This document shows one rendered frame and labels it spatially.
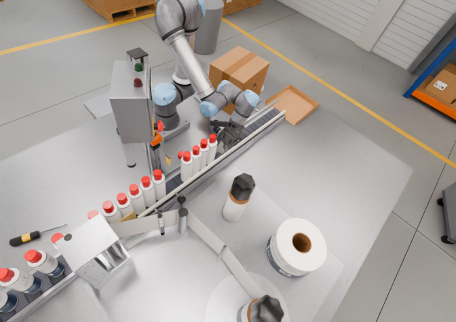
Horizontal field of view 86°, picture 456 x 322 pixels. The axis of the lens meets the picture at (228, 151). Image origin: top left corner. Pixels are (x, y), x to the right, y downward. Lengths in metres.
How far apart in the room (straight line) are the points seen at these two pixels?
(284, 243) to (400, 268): 1.72
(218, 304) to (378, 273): 1.68
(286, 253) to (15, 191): 1.19
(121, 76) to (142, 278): 0.73
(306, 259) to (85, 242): 0.75
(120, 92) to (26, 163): 0.88
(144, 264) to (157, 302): 0.14
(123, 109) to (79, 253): 0.43
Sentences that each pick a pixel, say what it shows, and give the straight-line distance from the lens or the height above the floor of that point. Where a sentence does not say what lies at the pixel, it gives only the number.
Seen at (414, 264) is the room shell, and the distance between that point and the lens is 2.75.
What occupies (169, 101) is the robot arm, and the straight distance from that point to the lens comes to 1.29.
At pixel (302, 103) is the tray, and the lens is 1.89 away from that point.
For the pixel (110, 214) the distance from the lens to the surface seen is 1.00.
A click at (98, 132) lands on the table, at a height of 0.83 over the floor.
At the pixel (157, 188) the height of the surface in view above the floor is 1.00.
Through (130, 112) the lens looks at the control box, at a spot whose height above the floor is 1.42.
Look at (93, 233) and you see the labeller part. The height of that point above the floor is 1.14.
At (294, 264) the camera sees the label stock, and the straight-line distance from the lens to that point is 1.02.
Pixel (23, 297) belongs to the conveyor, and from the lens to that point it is 1.19.
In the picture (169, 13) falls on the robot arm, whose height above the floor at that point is 1.49.
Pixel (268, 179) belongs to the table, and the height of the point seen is 0.83.
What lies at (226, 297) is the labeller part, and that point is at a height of 0.89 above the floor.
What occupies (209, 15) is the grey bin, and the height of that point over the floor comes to 0.55.
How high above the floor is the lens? 1.94
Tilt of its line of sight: 52 degrees down
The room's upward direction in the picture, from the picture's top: 14 degrees clockwise
